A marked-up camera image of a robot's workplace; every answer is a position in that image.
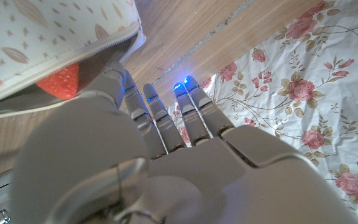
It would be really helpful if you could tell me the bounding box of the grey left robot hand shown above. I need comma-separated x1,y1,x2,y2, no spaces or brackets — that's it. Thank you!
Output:
11,60,358,224

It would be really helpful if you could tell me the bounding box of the red strawberry pen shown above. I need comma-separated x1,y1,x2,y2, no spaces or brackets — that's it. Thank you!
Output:
35,62,80,100

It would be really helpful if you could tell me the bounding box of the floral backdrop cloth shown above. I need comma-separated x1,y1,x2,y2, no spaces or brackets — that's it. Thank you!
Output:
166,0,358,224

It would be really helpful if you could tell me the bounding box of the cream patterned pen bag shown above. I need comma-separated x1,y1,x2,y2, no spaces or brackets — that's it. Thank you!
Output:
0,0,147,125

